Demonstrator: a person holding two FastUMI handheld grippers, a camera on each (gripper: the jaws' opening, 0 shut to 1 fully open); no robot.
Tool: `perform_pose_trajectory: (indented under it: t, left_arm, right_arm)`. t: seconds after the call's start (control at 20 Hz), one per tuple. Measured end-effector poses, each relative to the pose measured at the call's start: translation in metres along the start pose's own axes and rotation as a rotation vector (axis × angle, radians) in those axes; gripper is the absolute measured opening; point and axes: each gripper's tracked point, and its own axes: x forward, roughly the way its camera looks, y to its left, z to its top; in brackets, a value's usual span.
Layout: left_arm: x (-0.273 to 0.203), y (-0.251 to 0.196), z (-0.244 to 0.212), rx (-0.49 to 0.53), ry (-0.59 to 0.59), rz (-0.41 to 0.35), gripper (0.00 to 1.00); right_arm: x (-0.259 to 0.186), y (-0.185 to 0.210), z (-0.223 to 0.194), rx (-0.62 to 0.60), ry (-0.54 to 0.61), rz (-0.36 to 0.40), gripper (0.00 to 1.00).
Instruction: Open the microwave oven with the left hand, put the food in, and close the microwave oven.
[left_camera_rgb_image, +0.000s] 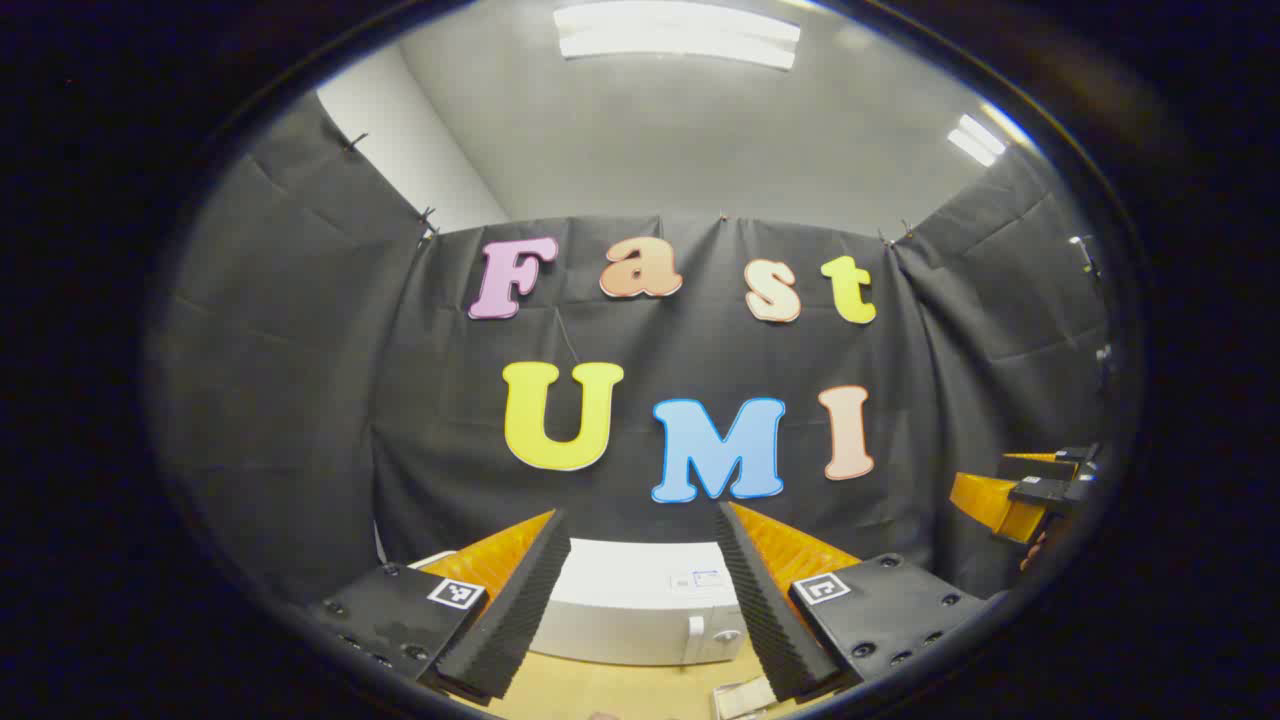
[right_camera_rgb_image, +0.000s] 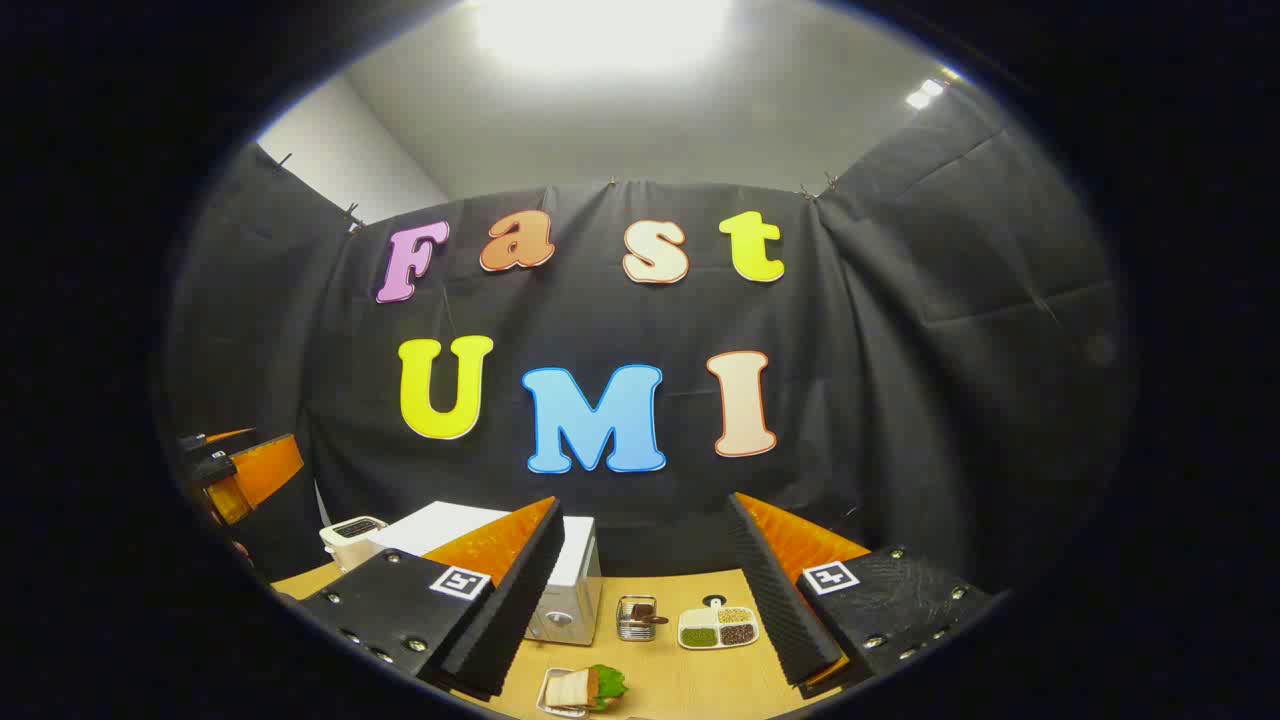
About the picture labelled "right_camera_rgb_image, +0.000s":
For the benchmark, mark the white toaster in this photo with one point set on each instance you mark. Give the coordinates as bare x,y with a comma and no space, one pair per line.
350,535

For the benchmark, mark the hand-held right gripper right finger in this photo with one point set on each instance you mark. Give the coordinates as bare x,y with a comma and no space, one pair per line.
780,600

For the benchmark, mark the metal mesh utensil holder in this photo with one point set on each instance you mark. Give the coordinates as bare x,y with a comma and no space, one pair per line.
632,630

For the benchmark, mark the white rectangular tray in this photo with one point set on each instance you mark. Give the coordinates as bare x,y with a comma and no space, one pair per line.
545,700

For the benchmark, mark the white divided dish with grains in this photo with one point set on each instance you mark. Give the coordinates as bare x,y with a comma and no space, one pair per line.
718,628

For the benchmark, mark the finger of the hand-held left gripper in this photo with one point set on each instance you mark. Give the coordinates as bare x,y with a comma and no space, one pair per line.
232,436
270,468

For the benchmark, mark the white microwave oven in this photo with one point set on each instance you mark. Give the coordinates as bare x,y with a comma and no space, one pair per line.
575,590

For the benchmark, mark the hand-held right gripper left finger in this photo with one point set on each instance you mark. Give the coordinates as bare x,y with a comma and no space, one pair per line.
510,610

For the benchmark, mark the small ceiling light panel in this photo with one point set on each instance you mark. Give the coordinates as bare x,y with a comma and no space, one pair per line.
920,98

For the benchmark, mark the large ceiling light panel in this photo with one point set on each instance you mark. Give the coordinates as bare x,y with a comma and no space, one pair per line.
600,30

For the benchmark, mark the brown wooden spoon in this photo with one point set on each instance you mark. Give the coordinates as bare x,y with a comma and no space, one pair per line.
650,618

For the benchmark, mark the sandwich with green lettuce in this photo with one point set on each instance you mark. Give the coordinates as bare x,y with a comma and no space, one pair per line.
575,688

